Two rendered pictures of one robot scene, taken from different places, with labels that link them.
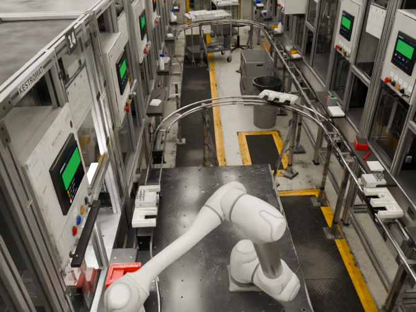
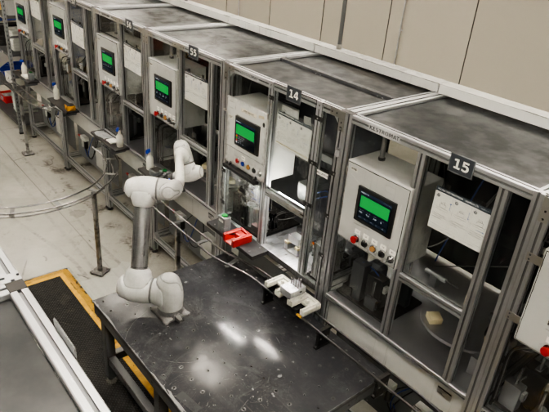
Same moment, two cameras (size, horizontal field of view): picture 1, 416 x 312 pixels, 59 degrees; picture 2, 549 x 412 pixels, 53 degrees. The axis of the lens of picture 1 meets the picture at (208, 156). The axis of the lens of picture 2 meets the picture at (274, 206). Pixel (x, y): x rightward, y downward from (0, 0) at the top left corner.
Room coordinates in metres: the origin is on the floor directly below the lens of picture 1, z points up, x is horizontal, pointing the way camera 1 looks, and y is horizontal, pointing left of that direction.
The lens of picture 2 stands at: (3.77, -1.51, 2.92)
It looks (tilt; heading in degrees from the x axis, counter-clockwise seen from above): 28 degrees down; 139
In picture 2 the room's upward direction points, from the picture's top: 5 degrees clockwise
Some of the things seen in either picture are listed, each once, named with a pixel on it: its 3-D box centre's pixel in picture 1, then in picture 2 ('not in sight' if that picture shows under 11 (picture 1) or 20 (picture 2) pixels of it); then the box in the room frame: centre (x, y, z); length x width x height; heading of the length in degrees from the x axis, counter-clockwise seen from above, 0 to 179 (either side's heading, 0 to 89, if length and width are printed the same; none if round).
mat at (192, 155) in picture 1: (199, 78); not in sight; (6.18, 0.12, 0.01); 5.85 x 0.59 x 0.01; 1
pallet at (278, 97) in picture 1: (278, 99); not in sight; (3.40, -0.73, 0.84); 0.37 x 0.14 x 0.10; 59
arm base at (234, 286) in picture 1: (243, 272); (171, 310); (1.38, -0.18, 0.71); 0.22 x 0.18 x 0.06; 1
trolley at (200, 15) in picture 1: (208, 35); not in sight; (7.13, -0.08, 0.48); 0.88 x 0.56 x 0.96; 109
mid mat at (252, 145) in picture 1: (263, 151); not in sight; (3.72, -0.67, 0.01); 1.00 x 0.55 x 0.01; 1
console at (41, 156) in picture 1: (35, 184); (259, 135); (1.08, 0.64, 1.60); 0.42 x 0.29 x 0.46; 1
